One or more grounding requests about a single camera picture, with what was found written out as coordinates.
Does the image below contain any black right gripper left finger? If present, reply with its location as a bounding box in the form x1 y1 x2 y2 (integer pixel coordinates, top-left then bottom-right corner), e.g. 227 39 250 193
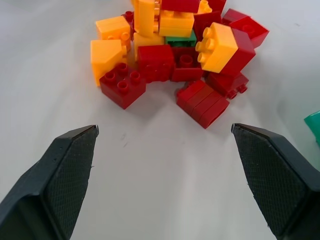
0 124 100 240

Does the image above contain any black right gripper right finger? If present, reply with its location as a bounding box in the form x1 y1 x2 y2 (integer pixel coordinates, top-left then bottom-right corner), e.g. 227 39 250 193
230 122 320 240

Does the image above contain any green plastic object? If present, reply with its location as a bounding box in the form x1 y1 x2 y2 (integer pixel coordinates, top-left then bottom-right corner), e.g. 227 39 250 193
303 110 320 147

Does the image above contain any red toy building block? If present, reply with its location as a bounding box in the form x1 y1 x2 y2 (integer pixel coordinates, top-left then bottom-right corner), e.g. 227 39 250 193
121 10 136 35
171 46 204 83
206 0 227 15
219 28 257 77
137 44 175 84
99 62 147 110
192 11 223 43
176 79 230 130
161 0 201 14
204 71 250 100
228 16 270 50
221 8 251 26

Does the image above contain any yellow toy building block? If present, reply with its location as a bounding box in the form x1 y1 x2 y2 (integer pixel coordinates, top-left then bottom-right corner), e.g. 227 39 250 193
95 15 132 49
133 0 161 38
196 0 213 15
133 31 165 62
195 21 239 74
90 39 128 87
158 9 195 38

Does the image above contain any green plastic building brick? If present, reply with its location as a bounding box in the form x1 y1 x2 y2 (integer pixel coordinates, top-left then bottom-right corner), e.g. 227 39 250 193
164 29 198 48

